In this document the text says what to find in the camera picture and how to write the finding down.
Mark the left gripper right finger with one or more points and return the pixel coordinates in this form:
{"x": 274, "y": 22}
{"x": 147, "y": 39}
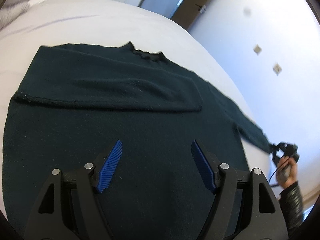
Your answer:
{"x": 260, "y": 216}

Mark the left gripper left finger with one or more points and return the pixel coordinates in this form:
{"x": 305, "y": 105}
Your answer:
{"x": 67, "y": 206}

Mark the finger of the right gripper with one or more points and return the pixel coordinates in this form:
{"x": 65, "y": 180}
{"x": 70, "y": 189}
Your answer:
{"x": 274, "y": 150}
{"x": 290, "y": 150}

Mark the dark green knit sweater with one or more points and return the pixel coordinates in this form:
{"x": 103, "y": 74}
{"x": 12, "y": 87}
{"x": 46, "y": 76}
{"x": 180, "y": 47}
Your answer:
{"x": 75, "y": 99}

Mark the black jacket right forearm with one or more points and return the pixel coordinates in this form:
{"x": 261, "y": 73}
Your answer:
{"x": 291, "y": 204}

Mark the person right hand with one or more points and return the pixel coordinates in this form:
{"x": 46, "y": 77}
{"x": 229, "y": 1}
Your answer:
{"x": 286, "y": 173}

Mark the brown wooden door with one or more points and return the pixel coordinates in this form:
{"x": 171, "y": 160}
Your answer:
{"x": 188, "y": 12}

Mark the white bed mattress sheet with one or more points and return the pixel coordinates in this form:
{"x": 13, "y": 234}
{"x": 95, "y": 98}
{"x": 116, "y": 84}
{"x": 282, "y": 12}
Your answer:
{"x": 110, "y": 24}

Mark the grey folded duvet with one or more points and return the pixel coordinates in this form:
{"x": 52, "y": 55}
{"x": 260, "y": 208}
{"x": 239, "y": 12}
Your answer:
{"x": 12, "y": 9}

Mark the wall socket plate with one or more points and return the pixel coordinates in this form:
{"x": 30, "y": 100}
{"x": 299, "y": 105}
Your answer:
{"x": 277, "y": 69}

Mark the wall switch plate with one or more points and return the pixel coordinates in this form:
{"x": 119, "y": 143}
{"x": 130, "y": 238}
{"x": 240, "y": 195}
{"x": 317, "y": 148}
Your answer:
{"x": 257, "y": 49}

